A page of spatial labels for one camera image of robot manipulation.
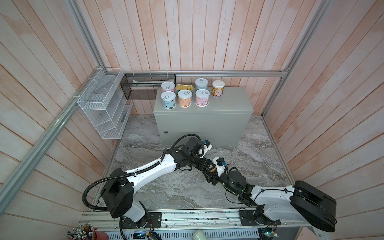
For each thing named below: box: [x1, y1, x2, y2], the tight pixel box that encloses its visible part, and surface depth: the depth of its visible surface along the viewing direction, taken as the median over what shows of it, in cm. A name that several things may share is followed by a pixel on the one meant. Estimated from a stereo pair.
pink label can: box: [161, 81, 175, 93], surface depth 80 cm
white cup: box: [192, 230, 208, 240], surface depth 65 cm
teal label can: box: [160, 91, 176, 110], surface depth 75 cm
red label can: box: [195, 88, 210, 107], surface depth 76 cm
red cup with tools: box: [63, 223, 109, 240], surface depth 59 cm
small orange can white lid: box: [212, 80, 225, 98], surface depth 81 cm
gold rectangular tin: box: [175, 84, 194, 92], surface depth 83 cm
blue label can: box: [195, 78, 209, 90], surface depth 83 cm
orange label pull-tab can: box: [177, 89, 193, 108], surface depth 76 cm
